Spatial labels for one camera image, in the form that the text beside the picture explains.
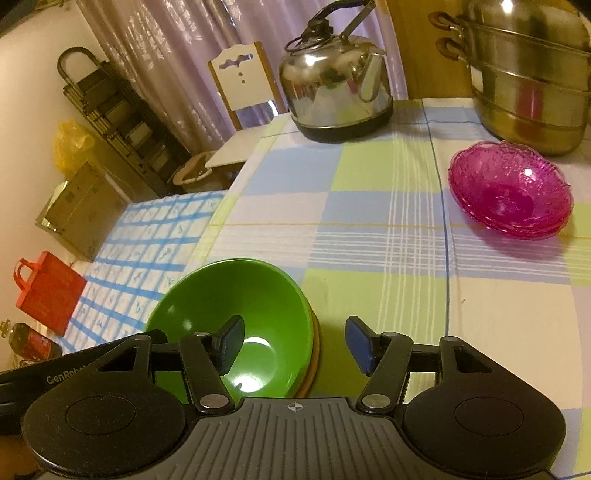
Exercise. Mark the dark bottle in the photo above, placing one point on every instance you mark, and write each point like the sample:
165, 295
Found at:
32, 344

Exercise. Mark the stainless steel steamer pot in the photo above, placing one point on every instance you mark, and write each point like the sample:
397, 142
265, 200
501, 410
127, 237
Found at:
531, 92

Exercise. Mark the white wooden chair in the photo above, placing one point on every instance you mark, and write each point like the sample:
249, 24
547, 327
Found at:
244, 87

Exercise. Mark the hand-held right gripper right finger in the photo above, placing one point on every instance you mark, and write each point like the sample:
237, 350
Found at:
358, 345

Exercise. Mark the stainless steel kettle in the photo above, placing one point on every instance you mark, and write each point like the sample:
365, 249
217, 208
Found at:
323, 97

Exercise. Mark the checked tablecloth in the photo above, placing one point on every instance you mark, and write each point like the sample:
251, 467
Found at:
378, 221

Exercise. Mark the purple curtain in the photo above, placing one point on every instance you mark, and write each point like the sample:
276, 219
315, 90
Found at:
175, 55

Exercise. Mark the black folding metal rack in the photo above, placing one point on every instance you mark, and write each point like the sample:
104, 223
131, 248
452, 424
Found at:
115, 106

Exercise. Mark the green bowl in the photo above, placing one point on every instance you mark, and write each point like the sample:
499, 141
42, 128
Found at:
221, 295

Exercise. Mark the wooden door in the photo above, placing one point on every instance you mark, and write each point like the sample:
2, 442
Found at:
429, 69

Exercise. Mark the pink transparent patterned bowl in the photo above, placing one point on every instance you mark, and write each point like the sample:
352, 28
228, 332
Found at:
521, 233
508, 194

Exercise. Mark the red bag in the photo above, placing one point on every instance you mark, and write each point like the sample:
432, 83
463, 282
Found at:
51, 295

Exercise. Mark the cardboard box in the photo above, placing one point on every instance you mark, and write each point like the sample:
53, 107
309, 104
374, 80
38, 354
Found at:
87, 203

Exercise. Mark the beige basin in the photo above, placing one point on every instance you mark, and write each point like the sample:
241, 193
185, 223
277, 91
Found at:
194, 168

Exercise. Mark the yellow plastic bag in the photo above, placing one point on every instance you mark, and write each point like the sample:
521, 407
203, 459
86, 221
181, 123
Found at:
69, 147

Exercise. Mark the orange bowl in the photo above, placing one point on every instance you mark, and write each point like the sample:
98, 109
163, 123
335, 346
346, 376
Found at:
316, 355

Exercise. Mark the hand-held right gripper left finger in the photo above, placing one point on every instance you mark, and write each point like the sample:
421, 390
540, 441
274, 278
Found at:
233, 342

